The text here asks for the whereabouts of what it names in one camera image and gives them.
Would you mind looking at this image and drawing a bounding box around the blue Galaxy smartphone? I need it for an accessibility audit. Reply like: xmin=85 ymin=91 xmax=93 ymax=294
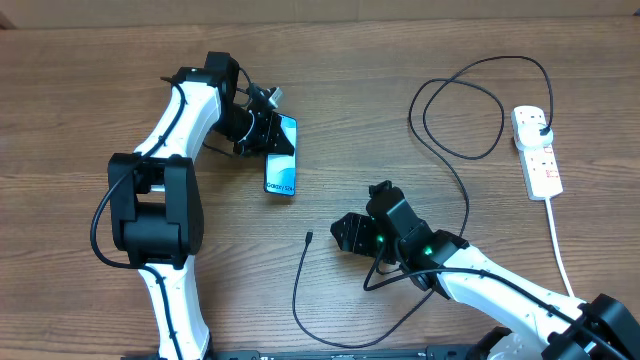
xmin=264 ymin=115 xmax=298 ymax=196

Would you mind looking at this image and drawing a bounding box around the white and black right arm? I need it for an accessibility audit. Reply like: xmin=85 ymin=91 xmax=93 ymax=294
xmin=330 ymin=181 xmax=639 ymax=359

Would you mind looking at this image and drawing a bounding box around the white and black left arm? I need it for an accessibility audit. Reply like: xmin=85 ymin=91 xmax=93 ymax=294
xmin=90 ymin=52 xmax=298 ymax=359

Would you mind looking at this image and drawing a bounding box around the white USB charger plug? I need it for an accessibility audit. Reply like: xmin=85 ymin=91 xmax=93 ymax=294
xmin=514 ymin=122 xmax=554 ymax=151

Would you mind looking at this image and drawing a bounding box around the white power extension strip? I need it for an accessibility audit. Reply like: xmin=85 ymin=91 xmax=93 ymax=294
xmin=510 ymin=105 xmax=563 ymax=201

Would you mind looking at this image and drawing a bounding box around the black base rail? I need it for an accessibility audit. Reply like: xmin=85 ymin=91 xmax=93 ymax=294
xmin=119 ymin=343 xmax=481 ymax=360

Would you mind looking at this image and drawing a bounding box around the white extension strip cord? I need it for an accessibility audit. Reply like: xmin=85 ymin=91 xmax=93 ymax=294
xmin=543 ymin=197 xmax=576 ymax=299

